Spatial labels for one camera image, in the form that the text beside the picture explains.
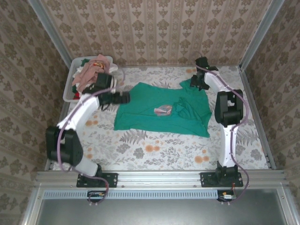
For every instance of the green t-shirt with print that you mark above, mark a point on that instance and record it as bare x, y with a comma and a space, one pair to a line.
140, 112

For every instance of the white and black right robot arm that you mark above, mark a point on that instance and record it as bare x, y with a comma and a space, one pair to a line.
227, 140

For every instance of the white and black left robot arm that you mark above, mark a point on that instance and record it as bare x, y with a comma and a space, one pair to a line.
86, 107

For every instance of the white t-shirt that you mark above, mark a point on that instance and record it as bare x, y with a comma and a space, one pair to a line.
113, 68

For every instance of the pink t-shirt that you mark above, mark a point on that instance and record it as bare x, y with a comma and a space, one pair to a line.
86, 72

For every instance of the red t-shirt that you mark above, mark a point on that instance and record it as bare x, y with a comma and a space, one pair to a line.
77, 96

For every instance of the dark green garment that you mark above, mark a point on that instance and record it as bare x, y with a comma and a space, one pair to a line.
84, 62

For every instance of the white plastic laundry basket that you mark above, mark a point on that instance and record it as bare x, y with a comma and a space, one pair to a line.
70, 77

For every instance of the floral patterned table cover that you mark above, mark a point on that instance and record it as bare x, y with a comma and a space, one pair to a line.
164, 152

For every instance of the grey metal panel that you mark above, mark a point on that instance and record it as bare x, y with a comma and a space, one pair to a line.
159, 213

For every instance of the aluminium corner post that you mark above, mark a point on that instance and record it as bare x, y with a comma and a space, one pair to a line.
260, 35
50, 32

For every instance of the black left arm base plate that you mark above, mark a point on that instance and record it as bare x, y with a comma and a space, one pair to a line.
110, 180

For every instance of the aluminium frame rail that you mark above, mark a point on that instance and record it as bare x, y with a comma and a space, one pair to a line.
159, 178

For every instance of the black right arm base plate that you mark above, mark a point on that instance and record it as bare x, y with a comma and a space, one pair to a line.
208, 180

